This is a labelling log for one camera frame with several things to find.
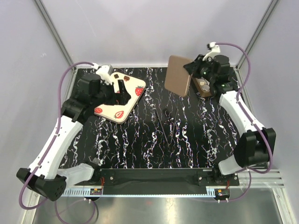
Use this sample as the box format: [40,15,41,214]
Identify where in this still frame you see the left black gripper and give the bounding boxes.
[92,79,131,107]

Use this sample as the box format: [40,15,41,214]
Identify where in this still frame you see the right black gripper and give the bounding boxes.
[184,55,216,84]

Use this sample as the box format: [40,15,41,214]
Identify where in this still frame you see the rose gold box lid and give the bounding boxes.
[164,55,192,97]

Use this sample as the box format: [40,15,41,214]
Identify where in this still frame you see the metal tweezers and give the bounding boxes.
[155,109,178,147]

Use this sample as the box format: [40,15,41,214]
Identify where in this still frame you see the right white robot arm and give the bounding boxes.
[183,55,276,185]

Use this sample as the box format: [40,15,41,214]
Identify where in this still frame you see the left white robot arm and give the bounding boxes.
[16,74,131,201]

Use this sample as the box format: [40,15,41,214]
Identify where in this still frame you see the brown chocolate box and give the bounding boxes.
[192,67,234,98]

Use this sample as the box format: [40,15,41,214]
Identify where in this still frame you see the strawberry print white tray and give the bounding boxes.
[94,72,146,124]

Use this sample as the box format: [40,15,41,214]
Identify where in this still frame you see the left electronics board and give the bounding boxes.
[90,188,103,195]

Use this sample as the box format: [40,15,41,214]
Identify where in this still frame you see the electronics board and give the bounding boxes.
[215,189,230,196]
[90,188,103,195]

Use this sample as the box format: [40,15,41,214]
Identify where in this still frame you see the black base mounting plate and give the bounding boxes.
[100,168,240,187]

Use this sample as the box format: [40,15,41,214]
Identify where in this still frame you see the right electronics board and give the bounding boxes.
[215,189,230,196]

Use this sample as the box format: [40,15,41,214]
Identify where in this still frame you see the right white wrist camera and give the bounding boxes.
[202,42,221,61]

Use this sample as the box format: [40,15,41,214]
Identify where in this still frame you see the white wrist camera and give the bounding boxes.
[92,63,113,85]
[202,42,221,61]

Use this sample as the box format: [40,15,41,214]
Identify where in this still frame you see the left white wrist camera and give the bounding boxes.
[92,63,113,85]

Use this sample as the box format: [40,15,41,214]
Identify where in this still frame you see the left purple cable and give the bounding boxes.
[18,61,99,224]

